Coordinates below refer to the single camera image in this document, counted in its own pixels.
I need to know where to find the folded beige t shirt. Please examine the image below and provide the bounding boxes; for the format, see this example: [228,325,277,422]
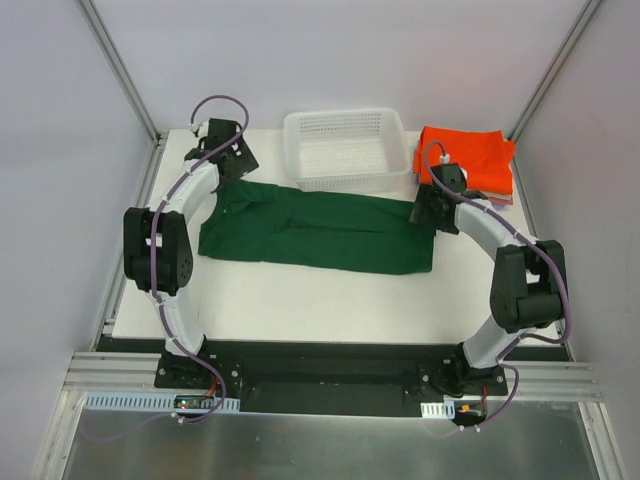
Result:
[481,191,513,199]

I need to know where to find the right white cable duct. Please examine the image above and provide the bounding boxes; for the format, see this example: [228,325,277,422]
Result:
[420,400,456,420]

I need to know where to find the aluminium frame post right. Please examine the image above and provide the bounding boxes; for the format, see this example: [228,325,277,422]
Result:
[508,0,606,142]

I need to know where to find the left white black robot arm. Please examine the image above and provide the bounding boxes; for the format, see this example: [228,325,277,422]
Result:
[123,118,258,389]

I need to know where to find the aluminium frame post left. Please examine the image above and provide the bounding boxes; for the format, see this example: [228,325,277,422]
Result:
[74,0,161,144]

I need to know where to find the dark green t shirt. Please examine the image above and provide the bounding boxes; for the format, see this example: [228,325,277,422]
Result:
[198,181,435,275]

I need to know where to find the white cable duct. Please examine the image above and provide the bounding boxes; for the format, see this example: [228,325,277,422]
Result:
[85,392,241,415]
[420,400,456,420]

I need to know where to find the right aluminium table rail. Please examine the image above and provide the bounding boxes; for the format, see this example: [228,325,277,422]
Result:
[511,155,573,358]

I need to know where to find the aluminium table rail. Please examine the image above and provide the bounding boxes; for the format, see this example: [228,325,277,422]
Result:
[88,132,169,351]
[511,155,573,358]

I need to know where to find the folded orange t shirt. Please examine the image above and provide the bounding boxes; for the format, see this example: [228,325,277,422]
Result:
[413,126,516,195]

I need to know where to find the left aluminium table rail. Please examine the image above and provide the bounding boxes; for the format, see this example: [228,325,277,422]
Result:
[88,132,169,351]

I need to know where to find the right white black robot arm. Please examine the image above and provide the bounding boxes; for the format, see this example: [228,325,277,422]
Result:
[410,163,568,397]

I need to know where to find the aluminium frame post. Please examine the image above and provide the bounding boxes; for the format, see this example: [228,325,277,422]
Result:
[74,0,161,144]
[508,0,606,142]

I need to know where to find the left white cable duct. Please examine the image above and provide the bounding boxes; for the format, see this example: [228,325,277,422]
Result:
[85,392,241,415]

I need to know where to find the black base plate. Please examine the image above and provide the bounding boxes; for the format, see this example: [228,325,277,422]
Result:
[154,340,507,417]

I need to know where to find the folded pink t shirt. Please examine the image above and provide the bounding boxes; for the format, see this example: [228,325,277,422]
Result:
[488,196,513,206]

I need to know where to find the white plastic perforated basket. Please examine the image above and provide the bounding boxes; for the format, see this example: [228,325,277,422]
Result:
[282,107,411,193]

